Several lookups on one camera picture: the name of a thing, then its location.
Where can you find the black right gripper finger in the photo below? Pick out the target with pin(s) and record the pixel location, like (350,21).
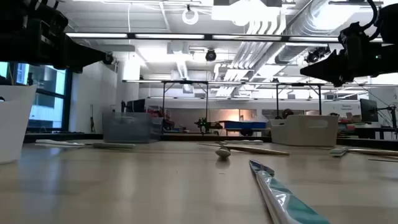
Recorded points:
(329,67)
(334,77)

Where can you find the black metal rig frame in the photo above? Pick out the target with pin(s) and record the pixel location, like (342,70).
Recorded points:
(163,102)
(319,99)

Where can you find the grey translucent plastic bin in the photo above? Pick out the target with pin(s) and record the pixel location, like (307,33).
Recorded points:
(130,127)

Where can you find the black aluminium table frame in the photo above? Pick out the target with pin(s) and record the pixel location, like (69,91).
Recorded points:
(186,137)

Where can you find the silver round ceiling duct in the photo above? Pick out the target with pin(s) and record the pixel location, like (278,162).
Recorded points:
(298,46)

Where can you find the blue cart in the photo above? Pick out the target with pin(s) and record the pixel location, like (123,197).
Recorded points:
(245,125)

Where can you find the wooden chopstick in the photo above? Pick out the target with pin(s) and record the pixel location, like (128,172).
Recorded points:
(264,151)

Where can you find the black computer monitor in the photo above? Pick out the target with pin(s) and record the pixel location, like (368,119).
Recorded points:
(136,105)
(368,110)

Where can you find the small black green-lit robot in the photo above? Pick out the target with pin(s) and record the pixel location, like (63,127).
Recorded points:
(203,124)

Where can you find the black ceiling camera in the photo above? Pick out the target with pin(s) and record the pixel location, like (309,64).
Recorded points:
(314,56)
(211,56)
(109,58)

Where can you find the long ceiling light strip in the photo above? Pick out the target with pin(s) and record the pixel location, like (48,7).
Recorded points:
(171,36)

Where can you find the black framed window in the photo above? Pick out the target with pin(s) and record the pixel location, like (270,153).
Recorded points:
(46,93)

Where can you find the gold knife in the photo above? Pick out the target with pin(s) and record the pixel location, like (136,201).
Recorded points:
(373,152)

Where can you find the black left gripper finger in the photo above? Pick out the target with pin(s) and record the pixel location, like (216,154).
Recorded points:
(84,65)
(81,49)

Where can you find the white plastic bin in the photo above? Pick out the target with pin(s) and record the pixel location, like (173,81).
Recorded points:
(304,133)
(15,124)

